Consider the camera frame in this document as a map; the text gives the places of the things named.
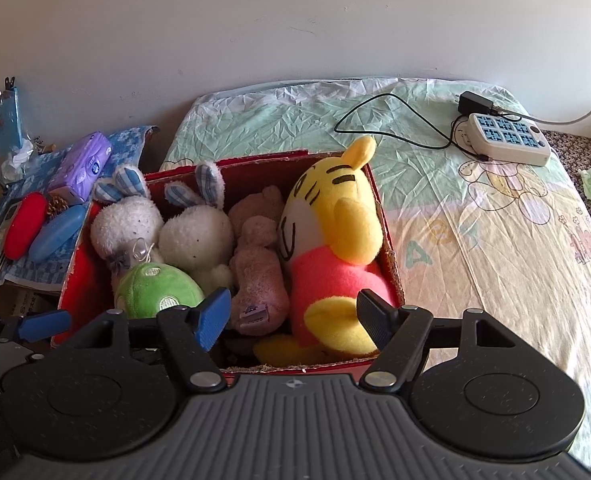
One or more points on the crumpled white plastic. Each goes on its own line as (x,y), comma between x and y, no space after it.
(18,160)

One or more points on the blue foil package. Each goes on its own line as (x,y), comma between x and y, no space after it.
(3,120)

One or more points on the red cardboard box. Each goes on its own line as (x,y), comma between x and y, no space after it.
(83,280)

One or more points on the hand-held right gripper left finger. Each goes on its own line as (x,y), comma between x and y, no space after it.
(215,317)

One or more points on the white power strip blue sockets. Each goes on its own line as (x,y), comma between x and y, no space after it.
(485,145)

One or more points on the dark patterned blanket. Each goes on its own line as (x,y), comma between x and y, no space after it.
(575,155)

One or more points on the purple tissue pack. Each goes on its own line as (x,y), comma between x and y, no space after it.
(83,165)

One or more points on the black power adapter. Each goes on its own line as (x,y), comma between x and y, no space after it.
(475,103)

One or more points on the yellow tiger plush toy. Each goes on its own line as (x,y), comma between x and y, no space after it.
(325,240)

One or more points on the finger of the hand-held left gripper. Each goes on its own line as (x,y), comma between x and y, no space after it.
(45,324)

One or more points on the white plush bunny plaid ears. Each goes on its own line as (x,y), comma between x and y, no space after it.
(125,227)
(195,237)

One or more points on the brown pine cone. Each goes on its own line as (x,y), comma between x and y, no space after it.
(58,206)

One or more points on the blue checked cloth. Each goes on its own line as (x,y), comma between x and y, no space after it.
(125,142)

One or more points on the blue oval case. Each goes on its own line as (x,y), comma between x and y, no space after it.
(55,235)

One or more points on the pink plush teddy bear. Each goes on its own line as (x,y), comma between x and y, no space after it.
(258,265)

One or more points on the red oval case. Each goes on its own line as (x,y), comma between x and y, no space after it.
(23,225)

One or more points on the green plush toy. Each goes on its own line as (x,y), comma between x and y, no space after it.
(155,287)

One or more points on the brown cardboard box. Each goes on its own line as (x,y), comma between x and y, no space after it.
(20,302)

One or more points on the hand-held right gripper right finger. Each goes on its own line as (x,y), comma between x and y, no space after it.
(373,315)

